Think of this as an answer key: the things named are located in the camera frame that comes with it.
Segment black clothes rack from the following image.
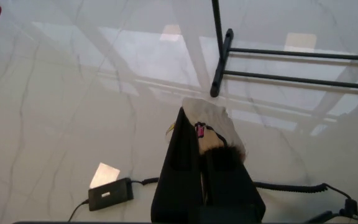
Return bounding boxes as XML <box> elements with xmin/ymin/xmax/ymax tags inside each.
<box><xmin>209</xmin><ymin>0</ymin><xmax>358</xmax><ymax>98</ymax></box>

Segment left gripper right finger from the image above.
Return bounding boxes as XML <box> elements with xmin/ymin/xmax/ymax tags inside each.
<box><xmin>204</xmin><ymin>146</ymin><xmax>266</xmax><ymax>223</ymax></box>

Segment thin black cable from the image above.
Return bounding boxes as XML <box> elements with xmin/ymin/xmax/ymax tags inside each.
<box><xmin>68</xmin><ymin>198</ymin><xmax>90</xmax><ymax>222</ymax></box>

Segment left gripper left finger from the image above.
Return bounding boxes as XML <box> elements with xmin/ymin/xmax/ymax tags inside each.
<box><xmin>150</xmin><ymin>107</ymin><xmax>204</xmax><ymax>223</ymax></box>

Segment cream printed garment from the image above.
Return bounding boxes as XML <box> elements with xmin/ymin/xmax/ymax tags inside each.
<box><xmin>165</xmin><ymin>98</ymin><xmax>247</xmax><ymax>162</ymax></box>

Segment black power adapter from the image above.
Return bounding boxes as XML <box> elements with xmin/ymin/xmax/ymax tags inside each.
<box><xmin>88</xmin><ymin>177</ymin><xmax>134</xmax><ymax>212</ymax></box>

